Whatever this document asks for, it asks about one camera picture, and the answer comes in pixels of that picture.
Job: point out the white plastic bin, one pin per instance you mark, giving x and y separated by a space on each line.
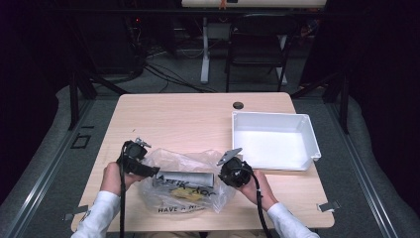
274 148

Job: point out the yellow item in bag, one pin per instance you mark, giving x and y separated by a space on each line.
188 194

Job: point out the person's left hand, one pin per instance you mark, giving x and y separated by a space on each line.
111 180

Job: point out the white desk with legs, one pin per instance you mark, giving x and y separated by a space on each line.
205 56

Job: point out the grey cylindrical tube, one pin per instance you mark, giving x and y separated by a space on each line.
188 178

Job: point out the clear plastic bag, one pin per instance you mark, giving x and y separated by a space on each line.
185 162

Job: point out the black folding chair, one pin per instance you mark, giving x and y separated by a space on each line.
257 43

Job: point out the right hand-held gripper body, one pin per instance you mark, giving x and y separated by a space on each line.
235 173

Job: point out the grey tape strip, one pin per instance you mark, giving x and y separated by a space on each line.
328 206
75 213

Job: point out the person's right hand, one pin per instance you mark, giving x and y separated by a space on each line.
259 191

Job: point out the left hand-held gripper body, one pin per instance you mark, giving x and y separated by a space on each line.
134 152

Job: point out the black metal stand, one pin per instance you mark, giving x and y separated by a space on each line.
74 99
343 99

